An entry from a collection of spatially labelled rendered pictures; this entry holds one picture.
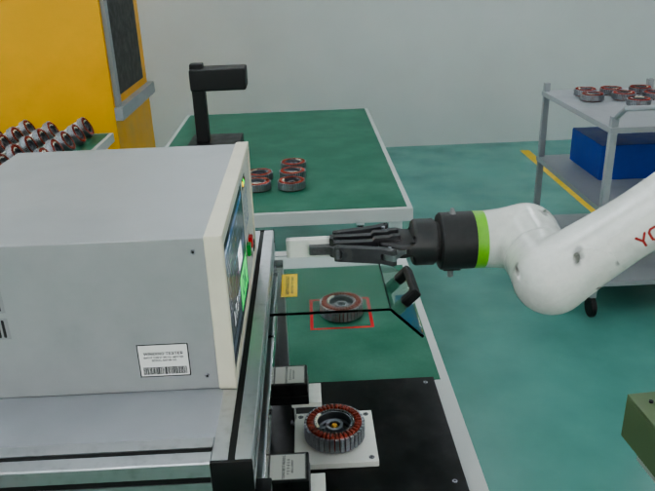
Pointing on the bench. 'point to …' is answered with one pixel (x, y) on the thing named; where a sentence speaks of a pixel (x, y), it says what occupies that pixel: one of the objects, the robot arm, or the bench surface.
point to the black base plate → (388, 436)
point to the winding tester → (120, 269)
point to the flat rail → (267, 401)
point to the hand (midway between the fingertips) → (308, 246)
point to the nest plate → (366, 454)
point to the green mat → (360, 349)
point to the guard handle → (408, 285)
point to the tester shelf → (147, 426)
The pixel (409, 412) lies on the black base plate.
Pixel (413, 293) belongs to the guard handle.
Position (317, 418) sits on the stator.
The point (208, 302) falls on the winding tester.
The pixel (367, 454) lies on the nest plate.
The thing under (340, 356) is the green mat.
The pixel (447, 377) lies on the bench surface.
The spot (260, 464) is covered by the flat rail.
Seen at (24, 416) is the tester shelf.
